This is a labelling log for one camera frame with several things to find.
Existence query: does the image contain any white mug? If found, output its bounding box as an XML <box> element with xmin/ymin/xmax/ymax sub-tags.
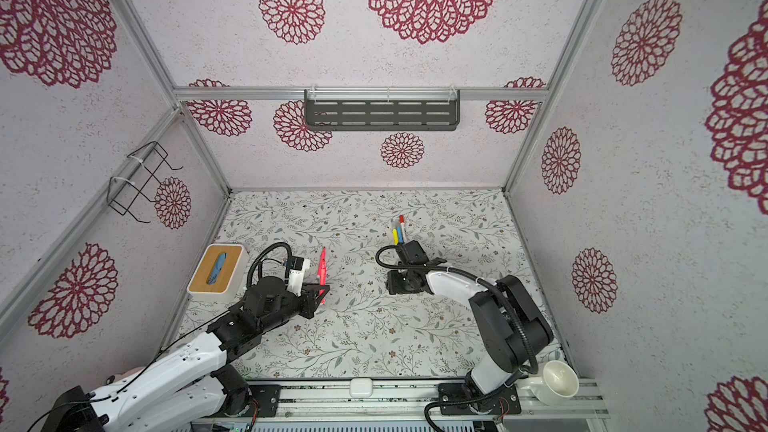
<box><xmin>515</xmin><ymin>360</ymin><xmax>580</xmax><ymax>406</ymax></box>

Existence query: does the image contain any black corrugated left cable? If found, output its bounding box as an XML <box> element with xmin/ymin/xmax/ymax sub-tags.
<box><xmin>246</xmin><ymin>242</ymin><xmax>293</xmax><ymax>289</ymax></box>

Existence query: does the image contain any small white box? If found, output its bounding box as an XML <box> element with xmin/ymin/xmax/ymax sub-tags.
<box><xmin>349</xmin><ymin>378</ymin><xmax>374</xmax><ymax>399</ymax></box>

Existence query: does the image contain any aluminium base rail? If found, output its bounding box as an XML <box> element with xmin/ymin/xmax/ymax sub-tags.
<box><xmin>209</xmin><ymin>377</ymin><xmax>610</xmax><ymax>432</ymax></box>

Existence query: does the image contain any dark metal wall shelf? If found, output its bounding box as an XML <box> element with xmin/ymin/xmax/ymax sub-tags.
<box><xmin>304</xmin><ymin>89</ymin><xmax>461</xmax><ymax>132</ymax></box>

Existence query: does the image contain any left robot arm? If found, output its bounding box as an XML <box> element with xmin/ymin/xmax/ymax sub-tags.
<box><xmin>35</xmin><ymin>276</ymin><xmax>330</xmax><ymax>431</ymax></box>

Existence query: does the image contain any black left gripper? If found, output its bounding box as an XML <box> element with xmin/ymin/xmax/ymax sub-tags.
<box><xmin>261</xmin><ymin>282</ymin><xmax>329</xmax><ymax>334</ymax></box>

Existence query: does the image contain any white wooden-top tissue box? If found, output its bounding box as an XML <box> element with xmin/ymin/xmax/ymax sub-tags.
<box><xmin>187</xmin><ymin>243</ymin><xmax>249</xmax><ymax>303</ymax></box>

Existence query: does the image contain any red-pink highlighter pen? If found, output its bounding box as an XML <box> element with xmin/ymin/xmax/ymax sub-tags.
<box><xmin>317</xmin><ymin>248</ymin><xmax>327</xmax><ymax>285</ymax></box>

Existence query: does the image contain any white red-tipped marker pen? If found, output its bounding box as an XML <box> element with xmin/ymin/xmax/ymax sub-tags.
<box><xmin>398</xmin><ymin>215</ymin><xmax>407</xmax><ymax>243</ymax></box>

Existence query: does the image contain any black corrugated cable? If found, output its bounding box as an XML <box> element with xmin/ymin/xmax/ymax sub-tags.
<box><xmin>374</xmin><ymin>244</ymin><xmax>541</xmax><ymax>432</ymax></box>
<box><xmin>246</xmin><ymin>242</ymin><xmax>293</xmax><ymax>289</ymax></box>

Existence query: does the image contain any black wire wall rack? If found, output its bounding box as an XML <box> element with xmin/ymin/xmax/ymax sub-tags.
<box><xmin>106</xmin><ymin>141</ymin><xmax>182</xmax><ymax>224</ymax></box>

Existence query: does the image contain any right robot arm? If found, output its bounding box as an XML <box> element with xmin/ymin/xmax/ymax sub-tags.
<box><xmin>375</xmin><ymin>241</ymin><xmax>555</xmax><ymax>396</ymax></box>

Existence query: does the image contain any black corrugated right cable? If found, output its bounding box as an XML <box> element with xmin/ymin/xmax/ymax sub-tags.
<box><xmin>374</xmin><ymin>244</ymin><xmax>541</xmax><ymax>432</ymax></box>

